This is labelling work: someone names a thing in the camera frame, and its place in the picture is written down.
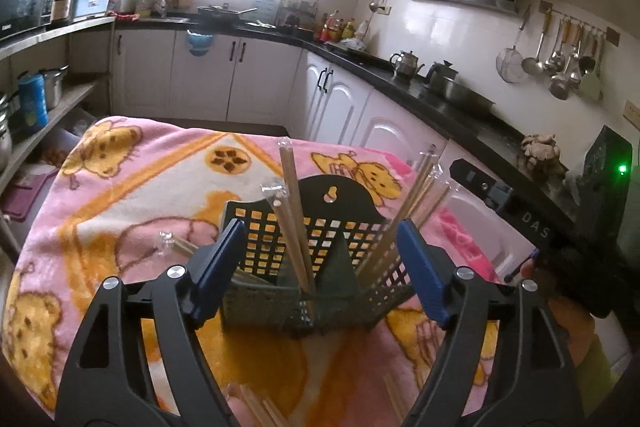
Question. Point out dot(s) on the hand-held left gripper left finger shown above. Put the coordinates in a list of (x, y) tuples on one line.
[(220, 267)]

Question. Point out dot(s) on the green spatula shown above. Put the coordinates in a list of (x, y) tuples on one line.
[(593, 88)]

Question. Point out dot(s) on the dark green perforated utensil holder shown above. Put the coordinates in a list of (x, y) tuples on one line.
[(340, 272)]

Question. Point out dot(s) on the black wok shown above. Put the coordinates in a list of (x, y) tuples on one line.
[(220, 14)]

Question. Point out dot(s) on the blue hanging basket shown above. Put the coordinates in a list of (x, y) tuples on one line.
[(200, 44)]

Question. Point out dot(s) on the white lidded container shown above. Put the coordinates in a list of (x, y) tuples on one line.
[(92, 3)]

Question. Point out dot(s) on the metal shelf rack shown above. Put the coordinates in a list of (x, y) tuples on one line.
[(50, 34)]

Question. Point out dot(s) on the black kitchen countertop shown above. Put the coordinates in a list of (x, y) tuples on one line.
[(450, 117)]

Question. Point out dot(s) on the white lower kitchen cabinets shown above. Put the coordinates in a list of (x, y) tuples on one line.
[(340, 107)]

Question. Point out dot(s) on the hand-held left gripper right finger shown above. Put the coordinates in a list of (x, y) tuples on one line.
[(422, 267)]

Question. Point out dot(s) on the steel pot with black lid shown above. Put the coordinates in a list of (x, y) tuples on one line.
[(460, 89)]

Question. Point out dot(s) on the person's right hand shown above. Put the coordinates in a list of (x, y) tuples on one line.
[(570, 327)]

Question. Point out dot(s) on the purple box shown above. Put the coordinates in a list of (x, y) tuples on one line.
[(30, 197)]

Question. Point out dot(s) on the wall utensil rail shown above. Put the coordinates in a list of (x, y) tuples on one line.
[(575, 19)]

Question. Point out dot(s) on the ginger root pile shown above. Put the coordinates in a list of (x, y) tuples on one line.
[(542, 154)]

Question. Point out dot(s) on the steel kettle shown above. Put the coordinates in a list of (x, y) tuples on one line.
[(406, 66)]

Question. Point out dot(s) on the group of condiment bottles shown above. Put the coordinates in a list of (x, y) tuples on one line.
[(342, 29)]

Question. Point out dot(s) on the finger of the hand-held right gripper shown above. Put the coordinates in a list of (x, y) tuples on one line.
[(475, 182)]

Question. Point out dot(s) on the pink cartoon printed blanket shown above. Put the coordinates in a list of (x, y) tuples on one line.
[(150, 177)]

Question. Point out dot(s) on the blue canister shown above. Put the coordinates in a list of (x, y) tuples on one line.
[(32, 102)]

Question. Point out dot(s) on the steel ladle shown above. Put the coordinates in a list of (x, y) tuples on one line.
[(554, 66), (531, 66), (559, 88)]

